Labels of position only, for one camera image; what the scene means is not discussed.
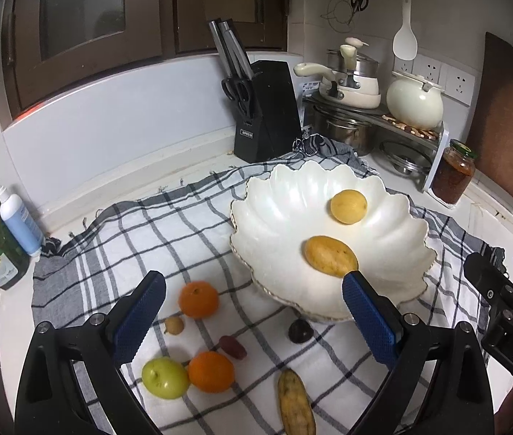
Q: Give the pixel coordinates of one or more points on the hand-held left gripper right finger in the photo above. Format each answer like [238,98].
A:
[369,317]

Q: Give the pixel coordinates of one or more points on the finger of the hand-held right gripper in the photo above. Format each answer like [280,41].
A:
[487,274]

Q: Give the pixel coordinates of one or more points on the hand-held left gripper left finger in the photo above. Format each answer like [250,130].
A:
[141,321]

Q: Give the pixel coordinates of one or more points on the small brown longan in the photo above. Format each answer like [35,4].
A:
[174,325]

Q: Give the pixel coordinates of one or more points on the green apple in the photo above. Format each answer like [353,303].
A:
[165,377]

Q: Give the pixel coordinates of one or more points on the orange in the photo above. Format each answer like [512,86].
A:
[199,299]
[211,371]

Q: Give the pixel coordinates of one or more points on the dark purple round fruit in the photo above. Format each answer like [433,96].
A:
[301,330]

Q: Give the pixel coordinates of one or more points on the oval yellow mango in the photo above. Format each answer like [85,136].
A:
[329,255]

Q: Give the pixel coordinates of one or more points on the dark red date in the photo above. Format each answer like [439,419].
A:
[231,346]

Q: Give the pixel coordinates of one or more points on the spotted yellow banana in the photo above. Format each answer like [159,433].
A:
[296,401]

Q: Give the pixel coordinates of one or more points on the white scalloped bowl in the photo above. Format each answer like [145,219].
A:
[283,222]

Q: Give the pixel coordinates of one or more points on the grey checked cloth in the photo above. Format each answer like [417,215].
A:
[148,244]

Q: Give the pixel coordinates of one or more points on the glass jar of red sauce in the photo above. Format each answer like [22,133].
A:
[453,174]

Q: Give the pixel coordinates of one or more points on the round yellow fruit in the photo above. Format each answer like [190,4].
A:
[348,207]

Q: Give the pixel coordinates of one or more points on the metal corner rack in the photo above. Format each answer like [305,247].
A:
[435,163]

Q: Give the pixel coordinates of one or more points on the glass pot lid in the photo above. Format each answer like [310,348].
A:
[406,158]

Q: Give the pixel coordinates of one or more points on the brown wooden cutting board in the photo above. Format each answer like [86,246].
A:
[508,122]

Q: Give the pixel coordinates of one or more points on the wooden bead trivet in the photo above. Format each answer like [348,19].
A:
[424,133]

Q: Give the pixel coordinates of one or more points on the white and blue pump bottle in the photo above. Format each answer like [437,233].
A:
[18,224]

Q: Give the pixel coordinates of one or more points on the cream ceramic pot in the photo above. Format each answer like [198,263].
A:
[412,104]

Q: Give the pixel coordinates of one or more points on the steel stockpot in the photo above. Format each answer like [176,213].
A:
[347,131]

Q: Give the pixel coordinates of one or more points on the black knife block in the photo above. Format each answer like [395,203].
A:
[270,113]

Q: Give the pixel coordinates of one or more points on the white rice spoon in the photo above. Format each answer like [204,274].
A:
[405,43]

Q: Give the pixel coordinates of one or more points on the black hanging scissors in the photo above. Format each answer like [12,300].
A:
[358,4]

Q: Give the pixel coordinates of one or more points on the white wall socket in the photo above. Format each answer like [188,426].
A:
[400,65]
[459,82]
[428,68]

